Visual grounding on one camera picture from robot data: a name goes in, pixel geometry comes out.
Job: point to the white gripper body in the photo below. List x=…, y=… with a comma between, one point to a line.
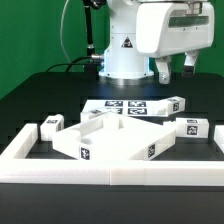
x=168, y=28

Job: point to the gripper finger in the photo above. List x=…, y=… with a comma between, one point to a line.
x=164, y=69
x=189, y=63

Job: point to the white square table top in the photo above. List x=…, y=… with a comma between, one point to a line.
x=114, y=137

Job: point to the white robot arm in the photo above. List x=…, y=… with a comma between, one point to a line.
x=122, y=62

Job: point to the white sheet with tags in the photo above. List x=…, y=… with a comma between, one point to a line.
x=129, y=107

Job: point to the white U-shaped obstacle fence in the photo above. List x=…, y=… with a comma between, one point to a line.
x=15, y=167

